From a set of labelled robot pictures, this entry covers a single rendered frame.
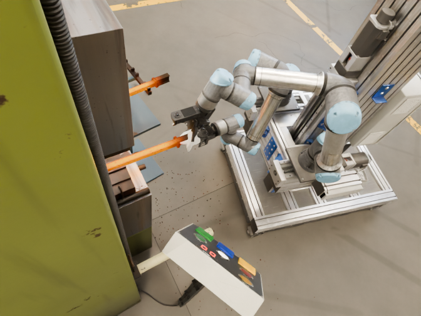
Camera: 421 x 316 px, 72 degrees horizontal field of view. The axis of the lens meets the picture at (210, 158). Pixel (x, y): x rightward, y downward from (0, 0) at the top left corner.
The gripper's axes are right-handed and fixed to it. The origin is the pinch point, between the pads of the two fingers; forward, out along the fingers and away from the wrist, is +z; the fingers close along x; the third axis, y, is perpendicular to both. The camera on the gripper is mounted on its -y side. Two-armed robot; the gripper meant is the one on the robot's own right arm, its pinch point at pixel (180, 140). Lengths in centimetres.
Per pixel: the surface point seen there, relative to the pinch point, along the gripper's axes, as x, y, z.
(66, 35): -35, -90, 39
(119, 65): -17, -68, 29
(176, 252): -48, -18, 27
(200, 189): 8, 101, -30
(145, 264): -37, 36, 35
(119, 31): -17, -76, 28
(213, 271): -59, -19, 20
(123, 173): -5.0, 1.2, 30.0
